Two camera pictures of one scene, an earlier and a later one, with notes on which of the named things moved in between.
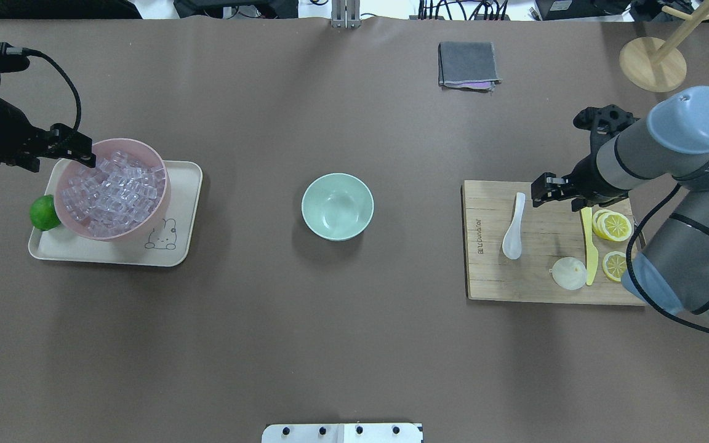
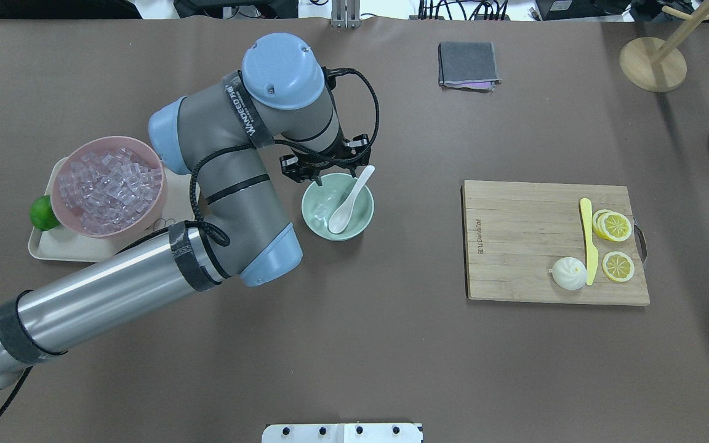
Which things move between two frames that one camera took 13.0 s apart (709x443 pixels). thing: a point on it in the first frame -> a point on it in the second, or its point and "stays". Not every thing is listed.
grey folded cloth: [467, 64] stays
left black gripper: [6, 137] -> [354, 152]
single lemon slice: [613, 263] stays
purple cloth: [479, 84] stays
